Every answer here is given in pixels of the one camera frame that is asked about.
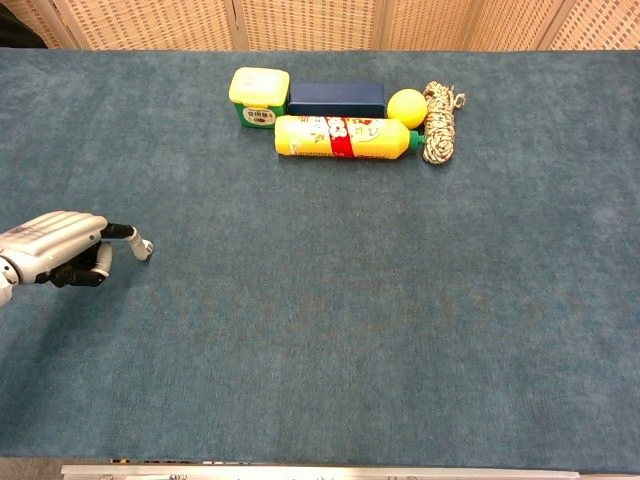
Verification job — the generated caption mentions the silver metal rail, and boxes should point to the silver metal rail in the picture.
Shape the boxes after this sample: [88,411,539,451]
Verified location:
[60,463,582,480]

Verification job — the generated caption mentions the dark blue rectangular box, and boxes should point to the dark blue rectangular box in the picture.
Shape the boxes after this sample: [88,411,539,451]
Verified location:
[286,81,387,120]

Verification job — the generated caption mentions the green tub with yellow lid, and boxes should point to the green tub with yellow lid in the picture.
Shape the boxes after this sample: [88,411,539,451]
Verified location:
[228,67,291,130]

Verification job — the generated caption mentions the yellow ball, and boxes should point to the yellow ball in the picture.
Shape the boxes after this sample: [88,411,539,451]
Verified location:
[386,88,429,131]

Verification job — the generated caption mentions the woven rattan folding screen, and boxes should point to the woven rattan folding screen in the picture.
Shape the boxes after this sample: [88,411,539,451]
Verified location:
[0,0,640,52]

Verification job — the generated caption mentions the blue-green felt table cloth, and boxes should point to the blue-green felt table cloth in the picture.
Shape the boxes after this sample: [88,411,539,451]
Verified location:
[0,47,640,473]

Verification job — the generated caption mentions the coiled beige patterned rope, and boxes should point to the coiled beige patterned rope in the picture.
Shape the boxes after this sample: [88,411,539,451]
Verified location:
[422,81,467,167]

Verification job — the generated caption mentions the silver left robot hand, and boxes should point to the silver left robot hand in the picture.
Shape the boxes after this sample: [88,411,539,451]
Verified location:
[0,210,154,307]

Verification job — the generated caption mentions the yellow bottle with red label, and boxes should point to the yellow bottle with red label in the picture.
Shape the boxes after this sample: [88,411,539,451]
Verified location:
[273,114,427,161]

